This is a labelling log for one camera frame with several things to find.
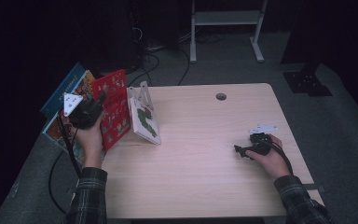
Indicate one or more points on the dark blue book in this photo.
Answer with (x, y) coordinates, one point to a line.
(63, 90)

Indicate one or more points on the black stand with base plate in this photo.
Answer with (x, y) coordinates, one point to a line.
(307, 84)

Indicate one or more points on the red picture book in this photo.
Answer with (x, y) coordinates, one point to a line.
(115, 115)

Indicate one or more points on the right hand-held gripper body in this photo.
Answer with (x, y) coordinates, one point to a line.
(261, 144)

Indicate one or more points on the white caterpillar picture book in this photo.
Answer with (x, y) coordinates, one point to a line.
(144, 121)

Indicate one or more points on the person's right hand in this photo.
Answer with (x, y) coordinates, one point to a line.
(275, 161)

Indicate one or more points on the person's left hand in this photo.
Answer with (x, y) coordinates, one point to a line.
(91, 143)

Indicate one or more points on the clear acrylic book rack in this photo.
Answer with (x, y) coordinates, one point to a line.
(143, 90)

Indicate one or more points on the animal cartoon picture book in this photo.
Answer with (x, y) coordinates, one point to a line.
(56, 130)

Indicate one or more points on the grey tape strip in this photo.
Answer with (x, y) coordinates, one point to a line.
(317, 187)

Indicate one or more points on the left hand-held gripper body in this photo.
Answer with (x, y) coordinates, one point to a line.
(85, 113)

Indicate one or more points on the white metal stand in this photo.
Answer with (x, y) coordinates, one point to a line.
(227, 18)

